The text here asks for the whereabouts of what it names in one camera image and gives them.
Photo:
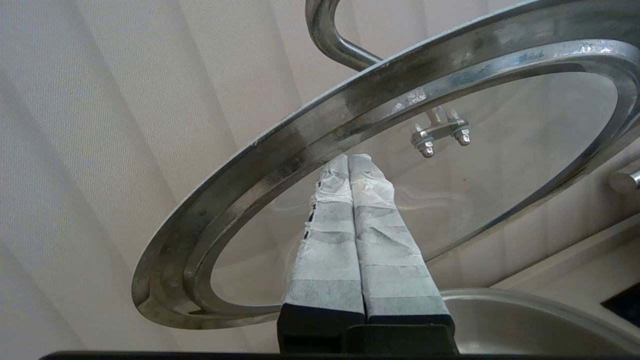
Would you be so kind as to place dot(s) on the black glass cooktop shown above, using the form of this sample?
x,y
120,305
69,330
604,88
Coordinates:
x,y
625,310

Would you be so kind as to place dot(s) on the white cooking pot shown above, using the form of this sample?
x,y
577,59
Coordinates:
x,y
525,320

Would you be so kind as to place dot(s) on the glass lid white rim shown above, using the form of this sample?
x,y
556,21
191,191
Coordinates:
x,y
300,145

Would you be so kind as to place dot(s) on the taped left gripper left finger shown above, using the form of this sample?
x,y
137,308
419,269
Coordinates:
x,y
327,260

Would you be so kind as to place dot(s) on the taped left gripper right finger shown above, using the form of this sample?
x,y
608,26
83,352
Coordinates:
x,y
390,260

